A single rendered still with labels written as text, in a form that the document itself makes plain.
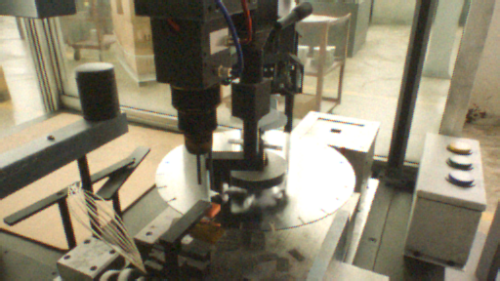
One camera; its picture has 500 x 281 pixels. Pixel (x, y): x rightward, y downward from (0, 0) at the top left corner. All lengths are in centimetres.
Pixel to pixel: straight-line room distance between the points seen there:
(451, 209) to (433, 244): 8
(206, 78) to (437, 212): 52
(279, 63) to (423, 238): 42
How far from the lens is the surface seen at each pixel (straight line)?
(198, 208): 51
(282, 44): 68
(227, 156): 56
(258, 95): 50
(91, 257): 62
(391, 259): 83
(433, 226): 80
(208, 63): 41
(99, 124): 63
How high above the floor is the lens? 127
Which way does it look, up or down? 25 degrees down
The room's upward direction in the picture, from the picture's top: straight up
